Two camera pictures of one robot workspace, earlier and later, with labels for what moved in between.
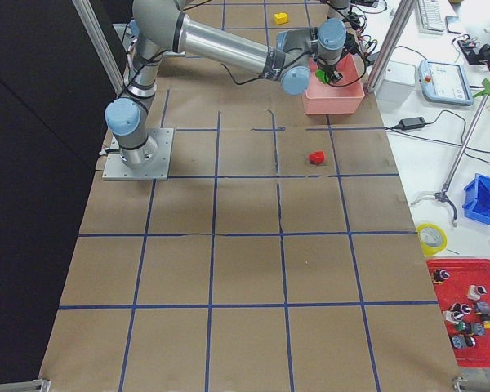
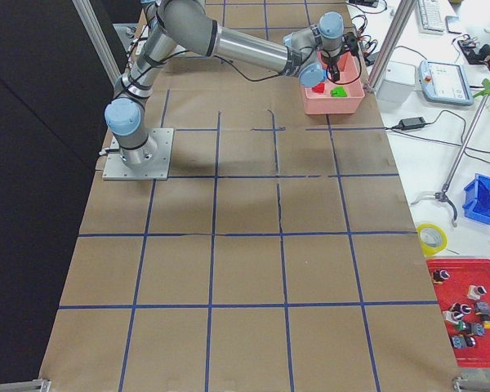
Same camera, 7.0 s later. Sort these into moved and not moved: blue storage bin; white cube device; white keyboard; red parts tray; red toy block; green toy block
Moved: green toy block; red toy block
Not moved: white cube device; blue storage bin; red parts tray; white keyboard
